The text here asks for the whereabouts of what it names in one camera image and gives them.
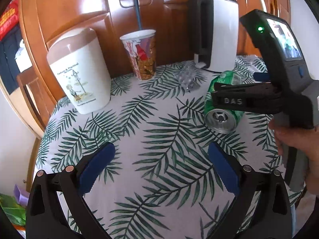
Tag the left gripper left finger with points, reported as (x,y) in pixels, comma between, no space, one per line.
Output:
(45,217)

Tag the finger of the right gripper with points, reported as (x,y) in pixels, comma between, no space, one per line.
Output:
(290,109)
(261,77)

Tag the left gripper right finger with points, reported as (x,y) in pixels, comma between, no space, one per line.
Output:
(272,217)

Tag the green soda can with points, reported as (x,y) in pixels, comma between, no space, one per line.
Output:
(217,118)

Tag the silver pill blister pack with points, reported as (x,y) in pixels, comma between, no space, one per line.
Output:
(187,78)

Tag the beige desktop trash bin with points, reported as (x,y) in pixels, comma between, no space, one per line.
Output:
(77,62)

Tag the person's right hand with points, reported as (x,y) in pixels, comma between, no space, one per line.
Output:
(306,140)

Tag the white black electric kettle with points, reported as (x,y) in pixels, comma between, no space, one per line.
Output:
(213,33)

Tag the wooden chair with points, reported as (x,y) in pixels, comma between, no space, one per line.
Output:
(36,97)

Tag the palm leaf tablecloth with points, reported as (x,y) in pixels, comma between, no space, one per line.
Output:
(161,183)

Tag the cola paper cup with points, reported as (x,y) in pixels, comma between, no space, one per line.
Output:
(141,49)

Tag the dark straw rod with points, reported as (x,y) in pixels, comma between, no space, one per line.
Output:
(137,12)

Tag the dark hanging clothes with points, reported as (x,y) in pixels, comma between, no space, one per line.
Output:
(9,70)

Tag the wooden wardrobe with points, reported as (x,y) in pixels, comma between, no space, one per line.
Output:
(43,21)

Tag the red hanging bag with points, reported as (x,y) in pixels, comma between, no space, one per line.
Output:
(9,19)

